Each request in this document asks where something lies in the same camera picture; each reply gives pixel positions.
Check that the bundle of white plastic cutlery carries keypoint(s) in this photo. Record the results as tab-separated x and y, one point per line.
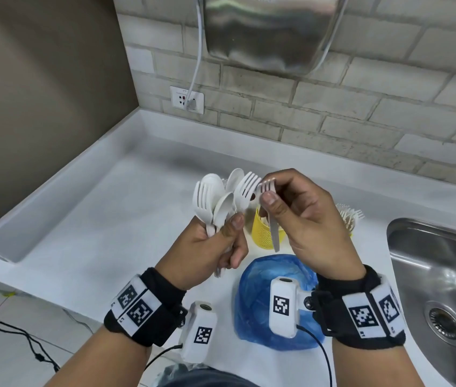
211	197

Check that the stainless steel sink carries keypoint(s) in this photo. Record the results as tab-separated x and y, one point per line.
441	286

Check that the person's dark shorts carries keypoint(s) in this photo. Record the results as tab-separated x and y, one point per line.
211	378

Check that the black wristband with markers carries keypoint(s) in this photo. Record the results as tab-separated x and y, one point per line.
361	314
143	308

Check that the black left wristband with markers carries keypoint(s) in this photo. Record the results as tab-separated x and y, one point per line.
143	308

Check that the black right wristband with markers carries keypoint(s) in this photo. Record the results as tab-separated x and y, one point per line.
361	314

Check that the stack of white forks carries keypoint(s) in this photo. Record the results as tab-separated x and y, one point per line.
350	217

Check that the grey shoe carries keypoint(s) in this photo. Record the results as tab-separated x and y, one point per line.
175	372

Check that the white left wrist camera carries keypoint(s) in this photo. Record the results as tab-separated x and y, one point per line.
199	334

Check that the white wall socket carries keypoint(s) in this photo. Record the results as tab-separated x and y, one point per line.
177	98

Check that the white plastic fork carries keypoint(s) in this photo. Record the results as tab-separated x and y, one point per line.
274	233

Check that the blue plastic bag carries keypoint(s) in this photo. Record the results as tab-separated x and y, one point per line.
252	306

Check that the person's right hand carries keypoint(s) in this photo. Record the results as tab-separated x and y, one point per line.
316	233

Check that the stainless steel wall appliance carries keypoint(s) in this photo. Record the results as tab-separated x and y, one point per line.
272	32

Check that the person's left hand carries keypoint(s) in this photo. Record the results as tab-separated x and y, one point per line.
195	257

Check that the yellow mesh cup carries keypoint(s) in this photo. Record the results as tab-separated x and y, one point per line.
262	233

